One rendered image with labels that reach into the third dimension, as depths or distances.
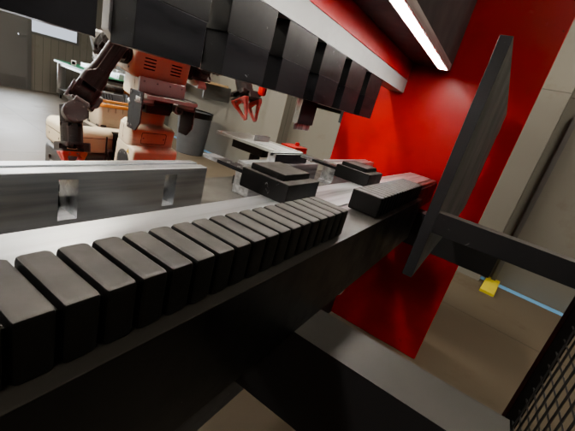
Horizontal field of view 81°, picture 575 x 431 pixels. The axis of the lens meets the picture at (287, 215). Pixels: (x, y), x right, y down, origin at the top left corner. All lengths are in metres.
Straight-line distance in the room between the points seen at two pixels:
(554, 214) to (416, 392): 3.50
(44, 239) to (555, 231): 3.83
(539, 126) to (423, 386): 3.33
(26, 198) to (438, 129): 1.67
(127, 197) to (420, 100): 1.53
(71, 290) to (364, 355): 0.37
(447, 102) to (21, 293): 1.81
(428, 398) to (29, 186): 0.61
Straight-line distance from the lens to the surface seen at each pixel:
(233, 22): 0.78
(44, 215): 0.65
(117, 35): 0.68
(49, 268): 0.24
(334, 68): 1.17
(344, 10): 1.17
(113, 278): 0.22
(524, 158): 3.68
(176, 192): 0.78
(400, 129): 1.91
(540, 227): 3.92
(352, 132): 1.99
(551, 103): 3.72
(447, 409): 0.48
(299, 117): 1.11
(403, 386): 0.47
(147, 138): 1.69
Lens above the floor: 1.16
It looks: 18 degrees down
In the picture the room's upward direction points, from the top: 15 degrees clockwise
